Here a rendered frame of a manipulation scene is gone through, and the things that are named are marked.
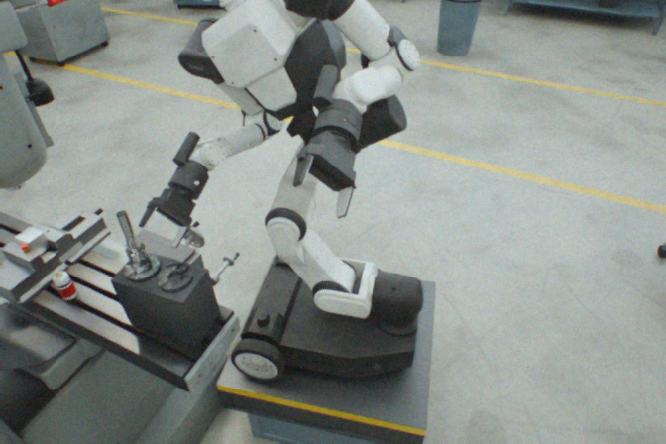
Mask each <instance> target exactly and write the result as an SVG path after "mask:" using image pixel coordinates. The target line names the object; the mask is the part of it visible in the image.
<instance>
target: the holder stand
mask: <svg viewBox="0 0 666 444"><path fill-rule="evenodd" d="M147 253H148V256H149V258H150V261H151V263H152V266H151V267H150V268H149V269H148V270H147V271H145V272H143V273H135V272H134V271H133V269H132V265H131V263H130V260H129V261H127V262H126V263H125V264H124V265H123V267H122V268H121V270H120V271H119V272H118V273H117V274H116V275H114V276H113V277H112V278H111V279H110V281H111V283H112V285H113V289H114V291H115V293H116V295H117V297H118V299H119V301H120V303H121V306H122V308H124V310H125V312H126V314H127V317H128V319H129V321H130V323H131V325H134V326H137V327H140V328H143V329H147V330H150V331H153V332H156V333H159V334H162V335H165V336H169V337H171V338H174V340H177V341H181V342H184V343H188V344H191V345H194V346H198V345H199V344H200V342H201V340H202V339H203V337H204V336H205V333H206V332H208V330H209V329H210V327H211V326H212V324H213V323H214V321H215V320H216V318H217V316H218V315H219V312H220V311H219V307H218V303H217V299H216V294H215V291H214V287H213V283H211V279H210V274H209V270H208V269H206V268H203V267H199V266H195V265H191V264H187V263H184V262H183V261H180V260H176V259H172V258H168V257H164V256H161V255H157V254H154V253H149V252H147Z"/></svg>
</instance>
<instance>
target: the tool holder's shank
mask: <svg viewBox="0 0 666 444"><path fill-rule="evenodd" d="M116 216H117V219H118V221H119V224H120V226H121V230H122V232H123V235H124V237H125V240H126V245H127V249H128V250H131V251H137V250H139V249H140V244H141V242H140V241H139V239H138V238H137V236H136V234H135V231H134V229H133V225H132V223H131V220H129V217H128V215H127V212H126V211H120V212H118V213H117V214H116Z"/></svg>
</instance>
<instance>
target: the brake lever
mask: <svg viewBox="0 0 666 444"><path fill-rule="evenodd" d="M65 1H67V0H39V2H36V3H32V4H29V5H26V6H22V7H18V8H14V11H15V13H16V14H19V13H23V12H27V11H30V10H33V9H37V8H40V7H44V6H49V7H53V6H56V5H58V4H61V3H65Z"/></svg>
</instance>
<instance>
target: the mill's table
mask: <svg viewBox="0 0 666 444"><path fill-rule="evenodd" d="M33 226H34V225H33V224H30V223H28V222H25V221H22V220H20V219H18V218H15V217H13V216H10V215H8V214H6V213H3V212H0V264H1V263H3V262H5V261H6V260H7V257H6V256H5V254H4V253H3V250H1V248H3V247H4V246H6V245H7V244H9V243H10V242H13V243H15V244H18V243H17V241H16V240H15V237H16V236H17V235H19V234H20V233H22V232H23V231H25V229H27V228H28V227H33ZM18 245H19V244H18ZM123 265H124V264H123V263H121V262H118V261H116V260H113V259H111V258H109V257H106V256H104V255H101V254H98V253H96V252H93V251H91V252H89V253H88V254H87V255H86V256H85V257H83V258H82V259H81V260H80V261H79V262H76V263H75V264H74V265H73V264H69V265H68V267H69V269H68V271H67V272H66V273H67V274H68V276H69V278H70V280H71V281H72V283H73V285H74V287H76V289H77V291H78V295H77V297H76V298H73V299H70V300H65V299H63V297H62V296H61V294H60V292H59V291H58V288H57V286H56V284H55V283H54V282H53V283H52V284H51V285H49V286H48V287H46V288H45V289H44V291H43V292H42V293H40V294H39V295H38V296H37V297H36V298H34V299H33V300H32V301H31V302H30V303H28V304H27V305H24V307H27V308H29V309H30V310H32V311H33V312H34V313H36V314H38V315H40V316H42V317H44V318H46V319H48V320H50V321H52V322H54V323H56V324H58V325H60V326H62V327H64V328H65V329H67V331H69V332H72V333H74V334H76V335H78V336H80V337H82V338H84V339H86V340H88V341H90V342H92V343H95V344H97V345H99V346H101V347H102V349H104V350H106V351H108V352H110V353H112V354H114V355H116V356H119V357H121V358H123V359H125V360H127V361H129V362H131V363H133V364H135V366H137V367H138V368H141V369H143V370H145V371H147V372H149V373H151V374H153V375H155V376H157V377H159V378H162V379H164V380H166V381H167V382H168V383H170V384H172V385H174V386H175V387H177V388H179V389H183V390H185V391H187V392H189V391H191V392H195V391H196V390H197V389H198V387H199V386H200V385H202V383H203V382H204V381H205V379H206V378H207V376H208V374H209V373H210V372H211V370H212V369H213V368H214V366H215V365H216V364H217V363H218V362H219V361H220V360H221V358H222V356H223V353H224V351H226V350H227V348H228V347H229V346H230V344H231V343H232V342H233V340H234V339H235V338H236V336H237V335H238V333H239V331H240V330H241V327H240V323H239V318H238V316H237V315H235V312H234V310H233V309H230V308H227V307H225V306H222V305H220V304H218V307H219V311H220V312H219V315H218V316H217V318H216V320H215V321H214V323H213V324H212V326H211V327H210V329H209V330H208V332H206V333H205V336H204V337H203V339H202V340H201V342H200V344H199V345H198V346H194V345H191V344H188V343H184V342H181V341H177V340H174V338H171V337H169V336H165V335H162V334H159V333H156V332H153V331H150V330H147V329H143V328H140V327H137V326H134V325H131V323H130V321H129V319H128V317H127V314H126V312H125V310H124V308H122V306H121V303H120V301H119V299H118V297H117V295H116V293H115V291H114V289H113V285H112V283H111V281H110V279H111V278H112V277H113V276H114V275H116V274H117V273H118V272H119V271H120V270H121V268H122V267H123Z"/></svg>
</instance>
